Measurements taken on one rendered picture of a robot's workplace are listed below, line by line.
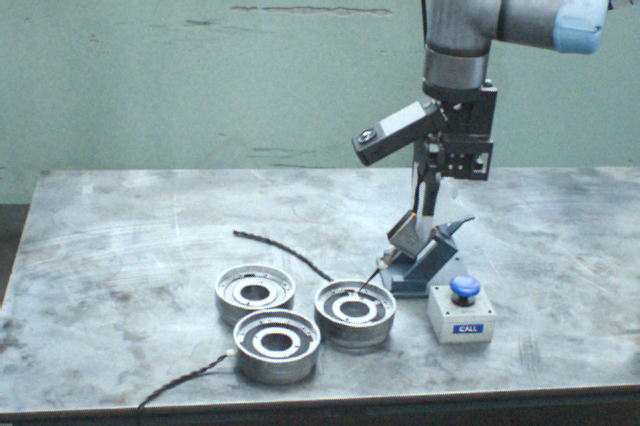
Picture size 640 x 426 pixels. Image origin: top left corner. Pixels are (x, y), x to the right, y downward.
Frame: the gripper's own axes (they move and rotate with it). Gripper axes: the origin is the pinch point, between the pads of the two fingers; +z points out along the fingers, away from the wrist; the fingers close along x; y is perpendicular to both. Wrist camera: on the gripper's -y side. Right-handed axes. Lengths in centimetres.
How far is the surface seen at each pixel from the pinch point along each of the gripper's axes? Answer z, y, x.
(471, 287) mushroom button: 5.8, 6.8, -5.4
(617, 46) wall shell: 29, 97, 162
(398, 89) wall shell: 44, 28, 158
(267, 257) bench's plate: 13.1, -18.3, 13.3
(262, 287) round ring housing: 10.5, -19.5, 1.7
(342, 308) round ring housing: 11.1, -9.1, -2.3
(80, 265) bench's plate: 13.0, -44.8, 11.0
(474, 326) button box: 10.3, 7.3, -7.5
